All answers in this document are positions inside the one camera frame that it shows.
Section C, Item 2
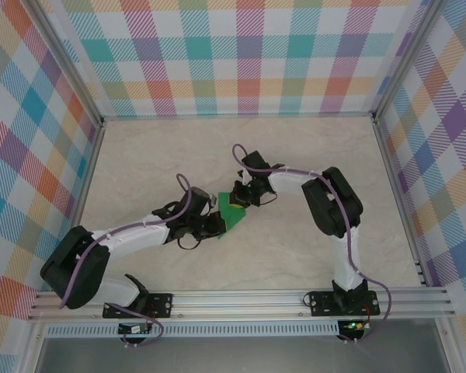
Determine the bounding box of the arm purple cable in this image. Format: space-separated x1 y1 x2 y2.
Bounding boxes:
60 173 193 347
231 143 393 345

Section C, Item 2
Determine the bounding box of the aluminium side frame rail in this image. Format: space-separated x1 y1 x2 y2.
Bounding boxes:
372 118 430 288
52 122 106 292

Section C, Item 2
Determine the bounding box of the black round cable mount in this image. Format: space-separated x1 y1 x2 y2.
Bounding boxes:
336 330 364 345
120 334 148 348

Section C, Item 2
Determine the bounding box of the left small circuit board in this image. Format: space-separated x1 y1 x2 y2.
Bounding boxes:
118 323 153 336

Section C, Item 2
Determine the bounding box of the green paper sheet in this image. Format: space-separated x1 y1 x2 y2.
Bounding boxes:
216 192 248 240

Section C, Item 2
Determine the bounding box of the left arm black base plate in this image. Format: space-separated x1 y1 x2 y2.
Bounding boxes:
102 293 175 320

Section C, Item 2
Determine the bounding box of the wide aluminium mounting rail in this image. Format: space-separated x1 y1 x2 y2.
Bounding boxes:
27 287 456 322

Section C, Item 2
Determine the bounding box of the aluminium frame post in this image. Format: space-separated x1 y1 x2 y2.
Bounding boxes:
370 0 442 124
30 0 106 129

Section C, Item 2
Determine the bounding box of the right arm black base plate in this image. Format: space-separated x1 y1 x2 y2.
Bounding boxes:
309 290 381 318

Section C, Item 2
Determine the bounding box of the aluminium frame leg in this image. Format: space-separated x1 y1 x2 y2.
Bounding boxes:
21 320 50 373
434 316 465 373

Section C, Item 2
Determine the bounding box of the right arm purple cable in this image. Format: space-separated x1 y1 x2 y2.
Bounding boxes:
231 143 393 345

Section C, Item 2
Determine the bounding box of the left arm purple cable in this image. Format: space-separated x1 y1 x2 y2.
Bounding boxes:
60 173 193 347

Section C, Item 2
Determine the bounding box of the grey metal panel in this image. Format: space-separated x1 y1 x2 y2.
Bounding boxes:
34 336 451 373

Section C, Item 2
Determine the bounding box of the slotted grey cable duct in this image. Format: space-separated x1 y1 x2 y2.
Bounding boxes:
46 320 341 338

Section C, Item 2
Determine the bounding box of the long aluminium frame rail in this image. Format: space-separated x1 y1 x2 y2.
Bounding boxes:
100 112 377 122

